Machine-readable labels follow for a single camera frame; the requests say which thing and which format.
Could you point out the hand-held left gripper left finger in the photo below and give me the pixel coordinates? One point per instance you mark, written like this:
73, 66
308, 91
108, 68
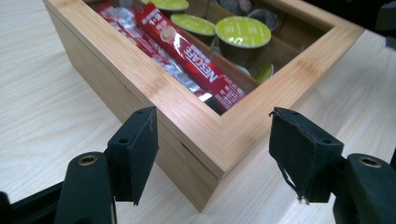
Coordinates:
137, 155

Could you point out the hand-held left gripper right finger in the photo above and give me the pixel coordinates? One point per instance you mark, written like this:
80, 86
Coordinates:
305, 155

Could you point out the wooden tea box with window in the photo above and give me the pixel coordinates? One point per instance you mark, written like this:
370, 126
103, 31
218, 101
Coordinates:
186, 118

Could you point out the green lid coffee capsule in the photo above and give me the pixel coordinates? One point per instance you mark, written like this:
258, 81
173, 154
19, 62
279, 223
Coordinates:
243, 31
265, 73
169, 4
193, 24

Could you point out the red coffee stick sachet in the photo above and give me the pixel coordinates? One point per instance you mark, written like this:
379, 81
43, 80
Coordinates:
124, 18
199, 62

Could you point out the dark coffee capsule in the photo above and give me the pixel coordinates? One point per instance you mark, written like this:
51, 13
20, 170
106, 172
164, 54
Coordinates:
264, 18
235, 4

